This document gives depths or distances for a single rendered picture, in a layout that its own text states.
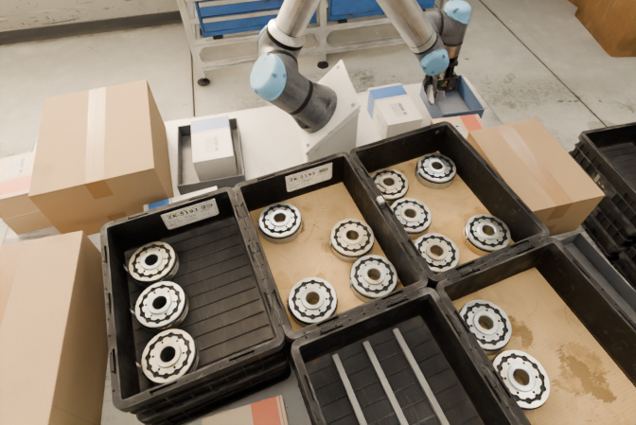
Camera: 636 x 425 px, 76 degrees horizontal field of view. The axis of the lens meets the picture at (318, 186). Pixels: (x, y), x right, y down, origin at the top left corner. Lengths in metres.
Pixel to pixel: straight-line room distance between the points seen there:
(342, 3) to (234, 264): 2.12
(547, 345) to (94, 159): 1.14
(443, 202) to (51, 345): 0.91
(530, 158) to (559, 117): 1.69
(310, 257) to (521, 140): 0.69
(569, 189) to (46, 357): 1.21
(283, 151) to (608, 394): 1.02
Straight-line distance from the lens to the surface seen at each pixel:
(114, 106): 1.37
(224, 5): 2.70
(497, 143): 1.26
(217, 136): 1.32
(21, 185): 1.34
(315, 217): 1.03
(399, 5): 1.06
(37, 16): 3.88
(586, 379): 1.00
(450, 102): 1.61
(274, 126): 1.47
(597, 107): 3.13
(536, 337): 0.99
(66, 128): 1.36
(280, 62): 1.15
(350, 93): 1.21
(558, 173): 1.25
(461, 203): 1.11
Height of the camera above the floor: 1.67
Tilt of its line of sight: 50 degrees down
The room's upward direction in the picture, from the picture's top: 1 degrees counter-clockwise
